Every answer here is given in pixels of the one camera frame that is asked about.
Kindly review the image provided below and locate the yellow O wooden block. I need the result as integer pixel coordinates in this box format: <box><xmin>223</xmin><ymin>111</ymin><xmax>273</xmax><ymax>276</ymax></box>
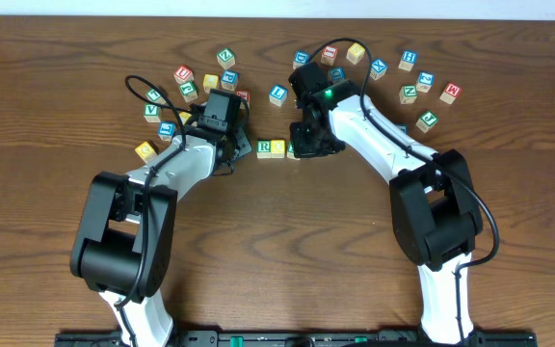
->
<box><xmin>271</xmin><ymin>139</ymin><xmax>286</xmax><ymax>158</ymax></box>

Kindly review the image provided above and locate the green B wooden block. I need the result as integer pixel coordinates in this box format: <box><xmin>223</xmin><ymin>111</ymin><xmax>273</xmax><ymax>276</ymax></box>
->
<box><xmin>286</xmin><ymin>141</ymin><xmax>298</xmax><ymax>160</ymax></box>

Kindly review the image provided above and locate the green R wooden block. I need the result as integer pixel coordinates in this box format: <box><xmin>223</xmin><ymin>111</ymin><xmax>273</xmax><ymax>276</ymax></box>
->
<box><xmin>256</xmin><ymin>140</ymin><xmax>272</xmax><ymax>159</ymax></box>

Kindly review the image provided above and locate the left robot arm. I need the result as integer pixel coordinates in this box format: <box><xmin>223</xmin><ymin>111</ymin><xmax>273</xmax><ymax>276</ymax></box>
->
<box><xmin>70</xmin><ymin>125</ymin><xmax>251</xmax><ymax>346</ymax></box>

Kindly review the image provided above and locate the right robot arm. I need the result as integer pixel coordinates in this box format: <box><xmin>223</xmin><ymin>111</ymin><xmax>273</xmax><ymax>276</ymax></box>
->
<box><xmin>290</xmin><ymin>80</ymin><xmax>483</xmax><ymax>344</ymax></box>

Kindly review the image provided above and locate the red A wooden block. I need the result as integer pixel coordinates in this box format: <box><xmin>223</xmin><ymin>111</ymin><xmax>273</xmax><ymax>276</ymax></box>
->
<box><xmin>235</xmin><ymin>91</ymin><xmax>251</xmax><ymax>109</ymax></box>

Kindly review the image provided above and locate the blue L wooden block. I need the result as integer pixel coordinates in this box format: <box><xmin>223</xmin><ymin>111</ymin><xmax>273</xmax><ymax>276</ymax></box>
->
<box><xmin>269</xmin><ymin>85</ymin><xmax>288</xmax><ymax>107</ymax></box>

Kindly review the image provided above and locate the yellow block lower middle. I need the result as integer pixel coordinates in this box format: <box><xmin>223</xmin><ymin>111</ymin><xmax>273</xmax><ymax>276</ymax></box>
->
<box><xmin>179</xmin><ymin>112</ymin><xmax>192</xmax><ymax>124</ymax></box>

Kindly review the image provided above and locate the blue P wooden block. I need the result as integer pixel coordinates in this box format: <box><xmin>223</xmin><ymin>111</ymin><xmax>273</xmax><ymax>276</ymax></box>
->
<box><xmin>221</xmin><ymin>69</ymin><xmax>239</xmax><ymax>92</ymax></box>

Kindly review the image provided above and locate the blue D wooden block lower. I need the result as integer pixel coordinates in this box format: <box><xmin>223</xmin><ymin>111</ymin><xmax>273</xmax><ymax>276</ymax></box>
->
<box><xmin>329</xmin><ymin>67</ymin><xmax>346</xmax><ymax>84</ymax></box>

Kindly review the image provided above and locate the blue d wooden block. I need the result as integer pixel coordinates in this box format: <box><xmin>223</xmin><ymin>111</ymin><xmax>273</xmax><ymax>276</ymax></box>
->
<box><xmin>293</xmin><ymin>50</ymin><xmax>310</xmax><ymax>69</ymax></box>
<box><xmin>329</xmin><ymin>67</ymin><xmax>346</xmax><ymax>84</ymax></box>

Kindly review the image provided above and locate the yellow block upper left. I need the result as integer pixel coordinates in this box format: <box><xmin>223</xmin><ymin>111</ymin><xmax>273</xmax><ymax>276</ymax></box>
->
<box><xmin>202</xmin><ymin>73</ymin><xmax>220</xmax><ymax>93</ymax></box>

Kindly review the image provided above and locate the blue L block left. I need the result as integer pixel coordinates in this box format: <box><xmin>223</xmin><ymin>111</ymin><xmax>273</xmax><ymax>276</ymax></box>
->
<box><xmin>158</xmin><ymin>121</ymin><xmax>176</xmax><ymax>142</ymax></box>

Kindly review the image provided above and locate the green G wooden block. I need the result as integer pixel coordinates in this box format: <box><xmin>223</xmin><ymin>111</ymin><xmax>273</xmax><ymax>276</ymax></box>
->
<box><xmin>179</xmin><ymin>81</ymin><xmax>198</xmax><ymax>102</ymax></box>

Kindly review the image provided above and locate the blue D wooden block upper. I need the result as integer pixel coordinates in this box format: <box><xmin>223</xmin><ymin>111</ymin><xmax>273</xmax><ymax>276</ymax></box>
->
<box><xmin>293</xmin><ymin>50</ymin><xmax>310</xmax><ymax>69</ymax></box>

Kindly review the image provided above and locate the red I wooden block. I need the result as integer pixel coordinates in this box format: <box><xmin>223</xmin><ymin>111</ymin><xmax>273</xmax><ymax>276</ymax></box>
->
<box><xmin>321</xmin><ymin>45</ymin><xmax>338</xmax><ymax>66</ymax></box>

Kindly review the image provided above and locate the green block near top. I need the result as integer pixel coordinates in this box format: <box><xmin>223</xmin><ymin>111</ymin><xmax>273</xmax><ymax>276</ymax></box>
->
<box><xmin>217</xmin><ymin>47</ymin><xmax>236</xmax><ymax>70</ymax></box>

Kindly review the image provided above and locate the red U wooden block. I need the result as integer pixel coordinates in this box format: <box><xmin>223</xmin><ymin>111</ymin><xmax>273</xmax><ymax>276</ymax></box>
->
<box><xmin>173</xmin><ymin>66</ymin><xmax>194</xmax><ymax>85</ymax></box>

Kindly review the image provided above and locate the yellow block far left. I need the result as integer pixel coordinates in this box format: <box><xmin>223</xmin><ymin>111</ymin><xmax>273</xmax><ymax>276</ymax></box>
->
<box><xmin>135</xmin><ymin>141</ymin><xmax>159</xmax><ymax>164</ymax></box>

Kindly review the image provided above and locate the green V wooden block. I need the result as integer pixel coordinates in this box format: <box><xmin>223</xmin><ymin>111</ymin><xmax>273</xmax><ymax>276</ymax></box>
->
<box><xmin>144</xmin><ymin>103</ymin><xmax>162</xmax><ymax>123</ymax></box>

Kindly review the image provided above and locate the blue 5 wooden block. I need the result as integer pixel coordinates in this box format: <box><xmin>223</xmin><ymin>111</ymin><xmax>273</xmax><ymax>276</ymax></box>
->
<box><xmin>395</xmin><ymin>124</ymin><xmax>408</xmax><ymax>134</ymax></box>

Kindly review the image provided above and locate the yellow top wooden block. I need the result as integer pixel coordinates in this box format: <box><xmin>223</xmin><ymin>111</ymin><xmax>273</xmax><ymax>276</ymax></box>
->
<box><xmin>346</xmin><ymin>42</ymin><xmax>366</xmax><ymax>65</ymax></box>

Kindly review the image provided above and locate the blue X wooden block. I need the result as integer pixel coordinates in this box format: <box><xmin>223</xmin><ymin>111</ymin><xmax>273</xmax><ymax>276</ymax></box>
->
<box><xmin>369</xmin><ymin>59</ymin><xmax>388</xmax><ymax>81</ymax></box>

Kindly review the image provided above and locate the green L wooden block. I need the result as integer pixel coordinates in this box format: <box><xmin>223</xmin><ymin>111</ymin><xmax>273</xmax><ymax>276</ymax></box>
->
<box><xmin>145</xmin><ymin>89</ymin><xmax>166</xmax><ymax>105</ymax></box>

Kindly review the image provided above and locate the green N wooden block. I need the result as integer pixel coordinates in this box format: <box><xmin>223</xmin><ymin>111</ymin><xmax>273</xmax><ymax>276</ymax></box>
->
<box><xmin>399</xmin><ymin>85</ymin><xmax>418</xmax><ymax>104</ymax></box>

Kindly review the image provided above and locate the green J wooden block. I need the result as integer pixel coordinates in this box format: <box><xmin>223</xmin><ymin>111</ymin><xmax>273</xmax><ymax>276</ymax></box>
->
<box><xmin>415</xmin><ymin>111</ymin><xmax>438</xmax><ymax>133</ymax></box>

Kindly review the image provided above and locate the blue H wooden block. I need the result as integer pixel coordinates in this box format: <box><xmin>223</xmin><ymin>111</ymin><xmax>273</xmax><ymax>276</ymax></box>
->
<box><xmin>398</xmin><ymin>50</ymin><xmax>418</xmax><ymax>71</ymax></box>

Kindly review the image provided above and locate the blue 2 wooden block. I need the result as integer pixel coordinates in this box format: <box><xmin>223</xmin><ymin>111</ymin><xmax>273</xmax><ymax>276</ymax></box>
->
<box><xmin>415</xmin><ymin>71</ymin><xmax>435</xmax><ymax>93</ymax></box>

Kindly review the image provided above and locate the red M wooden block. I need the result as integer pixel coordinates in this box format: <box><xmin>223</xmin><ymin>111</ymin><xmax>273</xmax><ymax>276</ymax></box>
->
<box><xmin>439</xmin><ymin>82</ymin><xmax>463</xmax><ymax>105</ymax></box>

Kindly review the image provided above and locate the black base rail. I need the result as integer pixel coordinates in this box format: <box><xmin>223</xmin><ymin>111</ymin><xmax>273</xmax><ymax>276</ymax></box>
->
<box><xmin>54</xmin><ymin>328</ymin><xmax>539</xmax><ymax>347</ymax></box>

